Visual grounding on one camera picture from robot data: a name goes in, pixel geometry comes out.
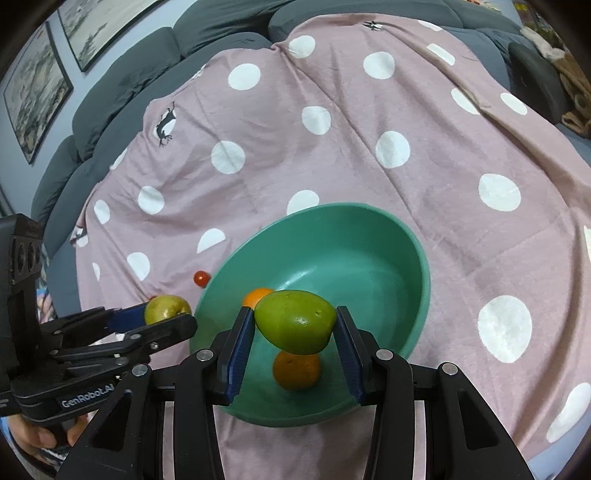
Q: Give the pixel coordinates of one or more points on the pink polka dot blanket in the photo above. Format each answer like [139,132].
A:
[351,138]

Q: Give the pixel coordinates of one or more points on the brown plush blanket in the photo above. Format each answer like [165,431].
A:
[575,87]

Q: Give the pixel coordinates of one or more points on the small orange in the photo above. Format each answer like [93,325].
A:
[256,297]

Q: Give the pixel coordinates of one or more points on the dark grey cushion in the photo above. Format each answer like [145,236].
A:
[538,78]

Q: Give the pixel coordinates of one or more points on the colourful cloth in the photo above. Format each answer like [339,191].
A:
[45,307]

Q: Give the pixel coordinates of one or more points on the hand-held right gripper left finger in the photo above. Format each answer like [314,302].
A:
[241,355]

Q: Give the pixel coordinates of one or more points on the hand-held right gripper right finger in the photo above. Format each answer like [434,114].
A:
[347,357]

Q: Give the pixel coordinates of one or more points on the grey sofa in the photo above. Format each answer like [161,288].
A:
[124,78]

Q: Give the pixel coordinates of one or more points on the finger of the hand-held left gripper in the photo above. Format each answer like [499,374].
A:
[166,330]
[129,316]

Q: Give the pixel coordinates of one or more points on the green bowl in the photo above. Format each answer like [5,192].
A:
[351,263]

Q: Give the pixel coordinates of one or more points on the green mango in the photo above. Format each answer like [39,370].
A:
[295,321]

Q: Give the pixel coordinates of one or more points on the red cherry tomato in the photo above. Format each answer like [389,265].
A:
[202,278]

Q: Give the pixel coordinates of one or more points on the large orange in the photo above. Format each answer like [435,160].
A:
[296,371]

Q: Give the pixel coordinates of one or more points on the person's left hand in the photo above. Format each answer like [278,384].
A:
[39,436]

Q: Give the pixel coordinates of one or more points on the yellow-green apple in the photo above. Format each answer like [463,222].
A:
[164,308]

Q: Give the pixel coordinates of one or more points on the framed wall picture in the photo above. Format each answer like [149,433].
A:
[34,92]
[108,30]

